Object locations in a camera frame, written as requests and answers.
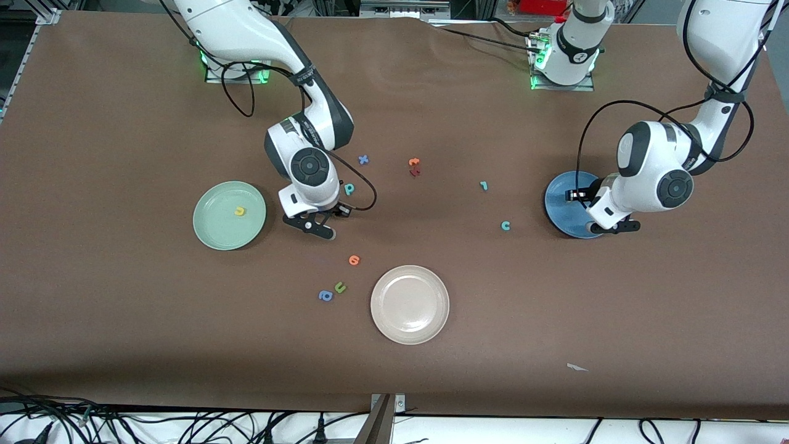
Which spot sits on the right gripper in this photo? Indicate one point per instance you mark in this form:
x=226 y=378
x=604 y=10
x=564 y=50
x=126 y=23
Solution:
x=333 y=211

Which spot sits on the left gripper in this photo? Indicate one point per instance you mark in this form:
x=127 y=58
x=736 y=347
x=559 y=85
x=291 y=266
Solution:
x=586 y=195

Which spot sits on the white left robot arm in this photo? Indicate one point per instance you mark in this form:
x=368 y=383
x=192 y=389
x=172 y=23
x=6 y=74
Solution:
x=721 y=31

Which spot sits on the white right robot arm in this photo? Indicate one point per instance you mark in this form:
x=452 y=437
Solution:
x=234 y=31

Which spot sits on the blue plate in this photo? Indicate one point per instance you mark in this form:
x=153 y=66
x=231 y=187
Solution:
x=558 y=213

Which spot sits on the blue foam letter a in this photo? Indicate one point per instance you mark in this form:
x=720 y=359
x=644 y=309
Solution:
x=325 y=296

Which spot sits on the green plate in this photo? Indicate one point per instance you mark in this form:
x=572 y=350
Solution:
x=222 y=228

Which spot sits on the beige plate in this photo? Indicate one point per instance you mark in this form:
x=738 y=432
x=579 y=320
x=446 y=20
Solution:
x=410 y=304

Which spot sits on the white paper scrap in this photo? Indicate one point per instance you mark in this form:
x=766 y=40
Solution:
x=576 y=367

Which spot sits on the brown table cover mat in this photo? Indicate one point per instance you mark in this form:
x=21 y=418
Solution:
x=123 y=154

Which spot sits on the black power plug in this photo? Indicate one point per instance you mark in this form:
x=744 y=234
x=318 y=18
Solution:
x=268 y=436
x=320 y=431

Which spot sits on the red box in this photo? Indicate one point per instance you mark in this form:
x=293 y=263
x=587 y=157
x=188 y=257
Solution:
x=542 y=6

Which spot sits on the grey metal equipment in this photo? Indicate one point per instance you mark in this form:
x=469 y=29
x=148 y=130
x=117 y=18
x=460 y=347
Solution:
x=400 y=9

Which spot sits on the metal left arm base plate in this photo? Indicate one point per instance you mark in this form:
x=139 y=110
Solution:
x=585 y=87

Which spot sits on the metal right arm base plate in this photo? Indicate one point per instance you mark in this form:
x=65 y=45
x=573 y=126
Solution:
x=212 y=79

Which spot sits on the grey metal bracket post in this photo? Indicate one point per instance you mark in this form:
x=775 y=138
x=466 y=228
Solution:
x=379 y=425

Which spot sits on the aluminium frame profile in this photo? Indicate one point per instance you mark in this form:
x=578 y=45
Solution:
x=778 y=15
x=37 y=46

